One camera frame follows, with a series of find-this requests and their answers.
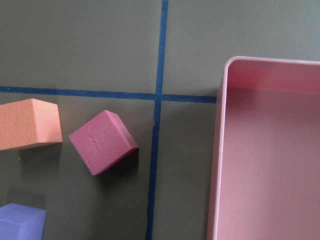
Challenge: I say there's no magenta foam block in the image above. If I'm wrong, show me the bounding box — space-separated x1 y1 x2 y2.
68 110 139 176

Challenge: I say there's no pink plastic bin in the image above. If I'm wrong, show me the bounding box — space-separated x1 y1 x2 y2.
206 56 320 240

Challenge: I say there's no purple foam block right side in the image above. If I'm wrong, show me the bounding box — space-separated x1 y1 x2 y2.
0 203 46 240

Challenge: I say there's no orange foam block right side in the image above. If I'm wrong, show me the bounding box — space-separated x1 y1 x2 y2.
0 98 63 151

